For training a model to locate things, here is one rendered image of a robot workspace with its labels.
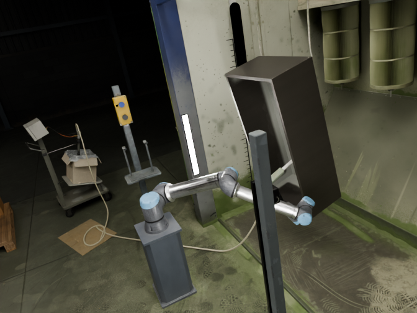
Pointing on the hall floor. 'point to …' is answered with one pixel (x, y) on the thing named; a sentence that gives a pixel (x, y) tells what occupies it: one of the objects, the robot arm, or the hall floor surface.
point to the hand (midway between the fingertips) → (264, 185)
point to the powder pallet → (7, 228)
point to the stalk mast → (131, 147)
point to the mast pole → (267, 218)
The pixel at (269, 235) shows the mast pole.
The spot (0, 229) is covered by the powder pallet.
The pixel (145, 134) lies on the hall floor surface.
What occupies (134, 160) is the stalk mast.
